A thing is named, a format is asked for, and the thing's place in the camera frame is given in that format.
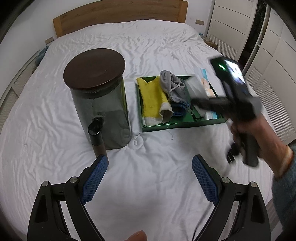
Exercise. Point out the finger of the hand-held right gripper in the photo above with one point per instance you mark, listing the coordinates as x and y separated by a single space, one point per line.
210 103

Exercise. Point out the person's right forearm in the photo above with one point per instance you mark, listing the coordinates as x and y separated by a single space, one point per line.
286 197

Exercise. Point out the clear zip bag blue slider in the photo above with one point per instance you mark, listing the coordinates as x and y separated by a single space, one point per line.
196 87

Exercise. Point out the white wardrobe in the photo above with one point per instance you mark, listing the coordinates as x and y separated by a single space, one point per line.
231 11

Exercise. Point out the small pink white box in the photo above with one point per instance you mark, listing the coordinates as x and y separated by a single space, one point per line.
208 90

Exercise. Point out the wooden headboard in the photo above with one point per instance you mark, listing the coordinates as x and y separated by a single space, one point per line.
115 14

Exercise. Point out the grey sock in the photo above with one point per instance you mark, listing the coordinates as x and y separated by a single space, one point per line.
175 91

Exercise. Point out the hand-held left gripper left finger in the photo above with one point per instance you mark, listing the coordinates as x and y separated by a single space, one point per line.
94 178

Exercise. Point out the white bed duvet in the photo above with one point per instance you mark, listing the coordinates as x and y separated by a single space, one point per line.
150 46

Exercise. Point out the wooden nightstand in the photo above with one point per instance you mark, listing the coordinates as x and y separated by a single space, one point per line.
210 42

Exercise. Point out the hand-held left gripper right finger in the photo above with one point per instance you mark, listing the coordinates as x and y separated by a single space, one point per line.
205 179

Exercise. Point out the person's left hand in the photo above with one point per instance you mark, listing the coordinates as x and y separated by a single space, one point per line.
136 236

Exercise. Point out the blue crumpled cloth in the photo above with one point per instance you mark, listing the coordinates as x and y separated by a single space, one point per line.
42 54

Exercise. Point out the green tray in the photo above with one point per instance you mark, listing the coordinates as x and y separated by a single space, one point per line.
175 126

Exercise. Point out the yellow cloth with white hem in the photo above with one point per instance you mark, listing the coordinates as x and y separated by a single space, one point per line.
151 99

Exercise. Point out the white louvered wall panel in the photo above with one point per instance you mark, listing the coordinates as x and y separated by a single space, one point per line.
13 88

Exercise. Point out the blue grey towel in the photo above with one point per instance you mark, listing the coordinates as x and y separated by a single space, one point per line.
179 109

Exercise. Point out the person's right hand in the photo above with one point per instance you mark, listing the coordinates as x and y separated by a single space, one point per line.
266 136

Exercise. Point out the glass jar with brown lid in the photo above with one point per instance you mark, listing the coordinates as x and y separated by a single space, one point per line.
99 69

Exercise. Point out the dark hanging clothes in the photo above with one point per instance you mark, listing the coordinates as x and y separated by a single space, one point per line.
254 30

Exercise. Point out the brass wall switch plate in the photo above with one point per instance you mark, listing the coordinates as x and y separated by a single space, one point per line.
49 40
200 22

